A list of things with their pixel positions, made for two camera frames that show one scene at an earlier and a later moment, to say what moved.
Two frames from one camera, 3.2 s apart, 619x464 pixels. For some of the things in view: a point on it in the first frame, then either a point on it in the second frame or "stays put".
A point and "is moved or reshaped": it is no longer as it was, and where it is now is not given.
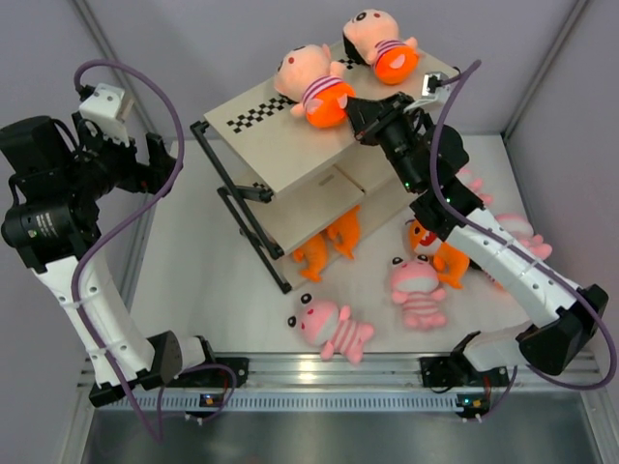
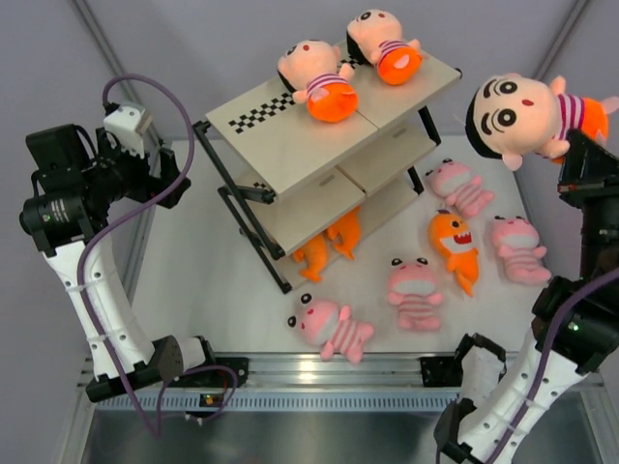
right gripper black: x=369 y=120 to x=587 y=170
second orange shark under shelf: x=344 y=231 stays put
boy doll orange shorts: x=331 y=114 is moved or reshaped
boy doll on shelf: x=371 y=36 stays put
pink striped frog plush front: x=321 y=324 stays put
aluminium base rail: x=310 y=371 stays put
